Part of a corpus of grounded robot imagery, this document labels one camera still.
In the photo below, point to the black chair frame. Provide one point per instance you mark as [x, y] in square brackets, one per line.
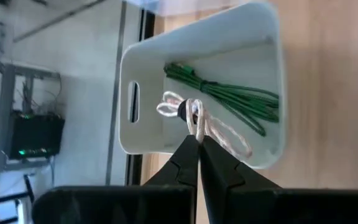
[28, 186]

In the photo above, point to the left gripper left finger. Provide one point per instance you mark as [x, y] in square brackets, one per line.
[120, 205]

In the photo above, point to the white opaque plastic bin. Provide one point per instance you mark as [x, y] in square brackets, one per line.
[228, 40]

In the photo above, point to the black device with green light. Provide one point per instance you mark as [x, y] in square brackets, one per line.
[36, 133]

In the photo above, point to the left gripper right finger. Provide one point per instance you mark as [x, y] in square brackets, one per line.
[259, 205]

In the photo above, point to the grey metal shelf frame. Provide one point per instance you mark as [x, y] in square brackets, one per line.
[5, 93]

